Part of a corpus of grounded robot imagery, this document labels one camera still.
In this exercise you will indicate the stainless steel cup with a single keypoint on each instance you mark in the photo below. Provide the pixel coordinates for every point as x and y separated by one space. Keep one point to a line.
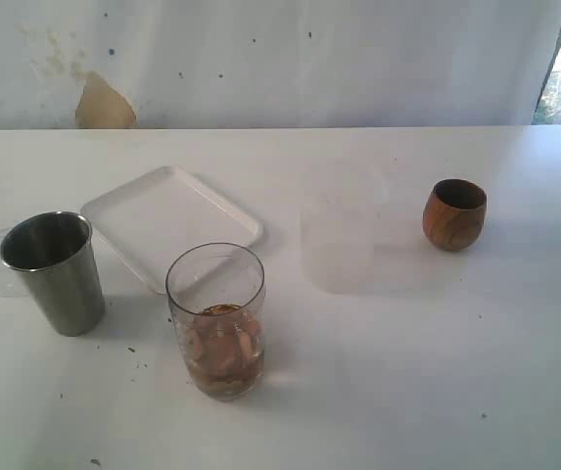
53 256

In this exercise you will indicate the clear plastic tumbler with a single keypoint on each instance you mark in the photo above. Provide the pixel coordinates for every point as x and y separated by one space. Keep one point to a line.
215 294

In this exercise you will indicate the gold foil coin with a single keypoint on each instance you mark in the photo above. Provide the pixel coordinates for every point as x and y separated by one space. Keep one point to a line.
222 309

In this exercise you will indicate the small brown wooden cup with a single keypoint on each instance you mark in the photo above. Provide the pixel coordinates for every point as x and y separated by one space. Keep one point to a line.
454 214

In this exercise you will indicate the white rectangular plastic tray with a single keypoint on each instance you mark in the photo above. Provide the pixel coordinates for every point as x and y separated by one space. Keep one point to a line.
153 219

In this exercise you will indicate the translucent plastic measuring cup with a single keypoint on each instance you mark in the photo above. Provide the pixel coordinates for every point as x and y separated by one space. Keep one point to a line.
339 214

